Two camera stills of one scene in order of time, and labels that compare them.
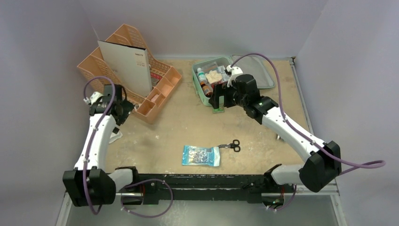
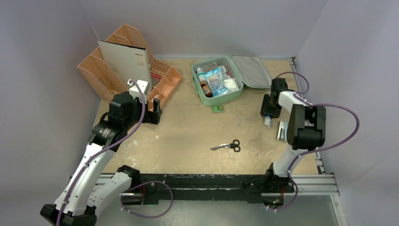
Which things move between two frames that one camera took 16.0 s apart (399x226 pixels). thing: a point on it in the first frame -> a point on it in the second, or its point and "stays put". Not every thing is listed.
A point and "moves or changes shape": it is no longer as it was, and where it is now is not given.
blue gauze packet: x=200 y=155 -> x=215 y=78
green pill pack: x=220 y=109 stays put
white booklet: x=130 y=64 stays put
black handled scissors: x=234 y=145 stays put
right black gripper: x=222 y=96 -> x=268 y=109
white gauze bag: x=213 y=76 moves or changes shape
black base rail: x=148 y=188 stays put
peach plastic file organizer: x=163 y=78 stays put
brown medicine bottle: x=207 y=90 stays put
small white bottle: x=201 y=75 stays put
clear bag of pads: x=221 y=69 stays put
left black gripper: x=127 y=108 -> x=150 y=117
